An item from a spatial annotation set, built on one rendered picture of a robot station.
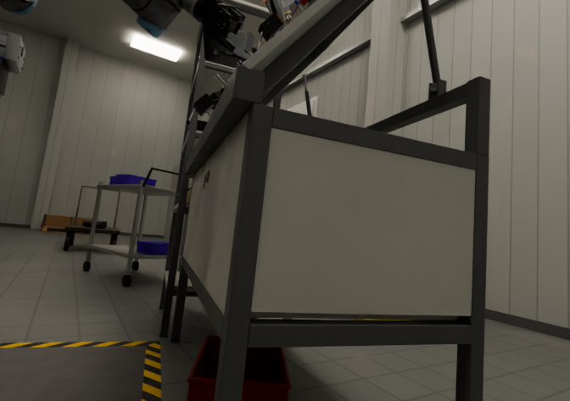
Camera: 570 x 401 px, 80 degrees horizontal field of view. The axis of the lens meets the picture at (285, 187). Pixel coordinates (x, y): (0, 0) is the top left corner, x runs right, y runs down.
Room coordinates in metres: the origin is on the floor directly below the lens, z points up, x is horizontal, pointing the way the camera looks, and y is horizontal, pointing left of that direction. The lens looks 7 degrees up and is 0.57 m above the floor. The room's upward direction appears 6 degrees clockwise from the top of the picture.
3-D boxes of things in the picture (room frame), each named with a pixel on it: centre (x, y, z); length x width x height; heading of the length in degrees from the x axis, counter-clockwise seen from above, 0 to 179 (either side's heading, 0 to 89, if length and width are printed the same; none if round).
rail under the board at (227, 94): (1.17, 0.28, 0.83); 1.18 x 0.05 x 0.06; 20
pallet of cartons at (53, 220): (8.65, 5.27, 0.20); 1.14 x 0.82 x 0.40; 122
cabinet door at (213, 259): (0.91, 0.17, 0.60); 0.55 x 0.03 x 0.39; 20
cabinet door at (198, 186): (1.43, 0.36, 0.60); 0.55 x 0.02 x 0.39; 20
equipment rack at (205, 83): (2.11, 0.40, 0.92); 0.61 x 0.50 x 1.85; 20
